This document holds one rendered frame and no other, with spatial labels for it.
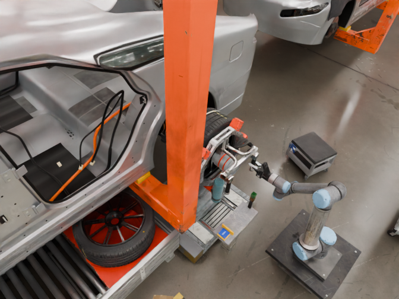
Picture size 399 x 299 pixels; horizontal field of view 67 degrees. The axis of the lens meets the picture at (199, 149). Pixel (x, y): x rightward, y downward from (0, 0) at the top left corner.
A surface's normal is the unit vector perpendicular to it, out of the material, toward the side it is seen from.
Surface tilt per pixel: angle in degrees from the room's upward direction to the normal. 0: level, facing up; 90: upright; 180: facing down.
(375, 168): 0
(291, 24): 89
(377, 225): 0
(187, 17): 90
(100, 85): 2
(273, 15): 87
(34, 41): 32
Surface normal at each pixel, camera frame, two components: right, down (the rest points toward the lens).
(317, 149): 0.06, -0.69
